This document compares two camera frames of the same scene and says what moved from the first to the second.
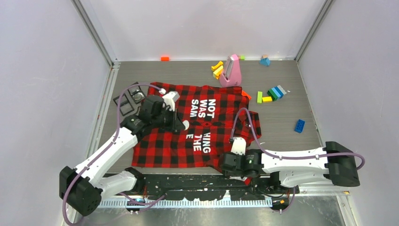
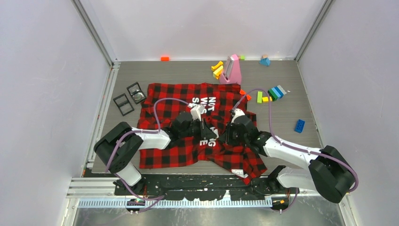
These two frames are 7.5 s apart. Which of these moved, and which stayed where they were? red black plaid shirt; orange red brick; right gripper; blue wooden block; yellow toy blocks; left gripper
Moved: right gripper; left gripper
Stayed: yellow toy blocks; orange red brick; red black plaid shirt; blue wooden block
